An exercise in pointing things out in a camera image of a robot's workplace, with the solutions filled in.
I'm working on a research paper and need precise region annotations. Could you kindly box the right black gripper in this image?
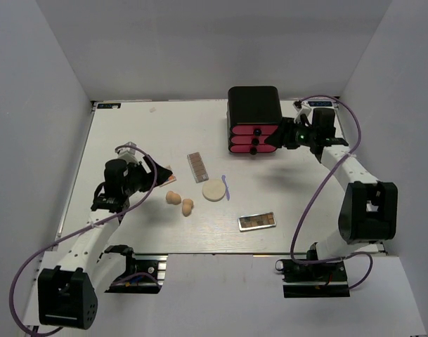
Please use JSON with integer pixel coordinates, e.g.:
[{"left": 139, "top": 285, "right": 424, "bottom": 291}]
[{"left": 264, "top": 117, "right": 317, "bottom": 150}]

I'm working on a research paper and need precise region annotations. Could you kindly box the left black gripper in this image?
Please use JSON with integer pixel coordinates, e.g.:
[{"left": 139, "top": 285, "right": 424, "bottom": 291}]
[{"left": 122, "top": 154, "right": 173, "bottom": 196}]

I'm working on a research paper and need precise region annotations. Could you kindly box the black drawer organizer cabinet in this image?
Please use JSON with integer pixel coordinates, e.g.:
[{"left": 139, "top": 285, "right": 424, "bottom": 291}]
[{"left": 226, "top": 86, "right": 283, "bottom": 148}]

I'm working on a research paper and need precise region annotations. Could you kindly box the round beige powder puff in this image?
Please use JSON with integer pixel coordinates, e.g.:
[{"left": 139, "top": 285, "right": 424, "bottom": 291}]
[{"left": 202, "top": 179, "right": 226, "bottom": 202}]

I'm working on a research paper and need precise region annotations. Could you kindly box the brown eyeshadow palette clear case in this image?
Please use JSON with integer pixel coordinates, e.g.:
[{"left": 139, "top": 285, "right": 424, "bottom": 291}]
[{"left": 238, "top": 212, "right": 276, "bottom": 232}]

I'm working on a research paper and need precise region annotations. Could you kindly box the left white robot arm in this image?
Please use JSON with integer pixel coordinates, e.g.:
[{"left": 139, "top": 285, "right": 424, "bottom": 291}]
[{"left": 37, "top": 156, "right": 172, "bottom": 330}]

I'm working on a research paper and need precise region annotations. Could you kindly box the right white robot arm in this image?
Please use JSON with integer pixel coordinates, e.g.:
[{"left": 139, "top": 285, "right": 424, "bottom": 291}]
[{"left": 265, "top": 107, "right": 398, "bottom": 280}]

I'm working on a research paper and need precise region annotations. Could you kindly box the beige makeup sponge left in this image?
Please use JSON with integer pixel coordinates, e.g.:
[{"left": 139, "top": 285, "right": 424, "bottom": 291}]
[{"left": 165, "top": 191, "right": 182, "bottom": 205}]

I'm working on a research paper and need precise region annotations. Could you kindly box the beige makeup sponge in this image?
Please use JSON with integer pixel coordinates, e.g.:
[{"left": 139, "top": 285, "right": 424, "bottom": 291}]
[
  {"left": 165, "top": 191, "right": 182, "bottom": 205},
  {"left": 182, "top": 199, "right": 194, "bottom": 217}
]

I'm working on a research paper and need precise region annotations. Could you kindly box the beige makeup sponge right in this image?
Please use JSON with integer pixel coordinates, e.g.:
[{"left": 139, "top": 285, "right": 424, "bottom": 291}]
[{"left": 182, "top": 199, "right": 194, "bottom": 217}]

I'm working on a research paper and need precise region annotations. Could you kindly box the purple eyebrow razor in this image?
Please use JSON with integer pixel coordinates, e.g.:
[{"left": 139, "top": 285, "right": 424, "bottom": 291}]
[{"left": 221, "top": 174, "right": 231, "bottom": 201}]

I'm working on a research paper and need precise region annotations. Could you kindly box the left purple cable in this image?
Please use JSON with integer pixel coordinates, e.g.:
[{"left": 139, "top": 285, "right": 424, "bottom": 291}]
[{"left": 8, "top": 145, "right": 160, "bottom": 334}]

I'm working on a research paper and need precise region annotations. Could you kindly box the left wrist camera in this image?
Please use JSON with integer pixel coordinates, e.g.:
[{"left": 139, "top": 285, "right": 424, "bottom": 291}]
[{"left": 115, "top": 142, "right": 139, "bottom": 164}]

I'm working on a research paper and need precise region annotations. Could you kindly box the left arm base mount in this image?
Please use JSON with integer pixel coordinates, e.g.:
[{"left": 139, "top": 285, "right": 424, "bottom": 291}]
[{"left": 103, "top": 245, "right": 168, "bottom": 294}]

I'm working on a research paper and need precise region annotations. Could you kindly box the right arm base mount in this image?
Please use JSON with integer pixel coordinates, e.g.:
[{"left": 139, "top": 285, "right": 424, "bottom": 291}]
[{"left": 275, "top": 249, "right": 350, "bottom": 298}]

